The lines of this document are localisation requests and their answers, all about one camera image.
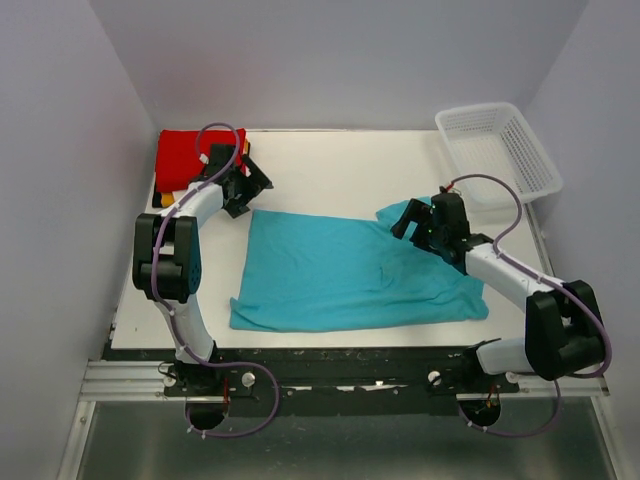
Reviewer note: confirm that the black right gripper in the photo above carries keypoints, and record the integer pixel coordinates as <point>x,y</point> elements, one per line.
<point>415,211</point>

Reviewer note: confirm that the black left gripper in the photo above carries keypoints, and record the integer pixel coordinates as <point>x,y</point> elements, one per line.
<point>257,182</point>

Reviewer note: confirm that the teal t shirt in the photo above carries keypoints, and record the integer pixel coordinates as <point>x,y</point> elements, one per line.
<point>313,274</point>

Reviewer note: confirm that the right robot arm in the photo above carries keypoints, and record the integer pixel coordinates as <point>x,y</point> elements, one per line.
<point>563,332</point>

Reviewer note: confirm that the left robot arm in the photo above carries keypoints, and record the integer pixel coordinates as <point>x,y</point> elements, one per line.
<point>167,265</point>

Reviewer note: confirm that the white folded t shirt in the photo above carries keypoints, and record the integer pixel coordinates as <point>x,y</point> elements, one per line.
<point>233,181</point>

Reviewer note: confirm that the red folded t shirt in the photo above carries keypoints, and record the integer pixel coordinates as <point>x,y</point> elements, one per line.
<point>190,137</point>

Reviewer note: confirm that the yellow folded t shirt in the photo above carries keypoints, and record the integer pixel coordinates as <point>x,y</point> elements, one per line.
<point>176,165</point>

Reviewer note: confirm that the black folded t shirt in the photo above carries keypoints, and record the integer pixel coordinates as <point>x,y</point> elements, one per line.
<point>157,200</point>

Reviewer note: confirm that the white plastic mesh basket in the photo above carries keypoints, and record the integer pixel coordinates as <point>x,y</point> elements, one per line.
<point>495,139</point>

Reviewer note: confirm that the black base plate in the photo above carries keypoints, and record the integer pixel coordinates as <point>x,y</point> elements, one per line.
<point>342,404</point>

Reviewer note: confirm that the aluminium mounting rail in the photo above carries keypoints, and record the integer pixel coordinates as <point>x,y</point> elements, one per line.
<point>155,380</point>

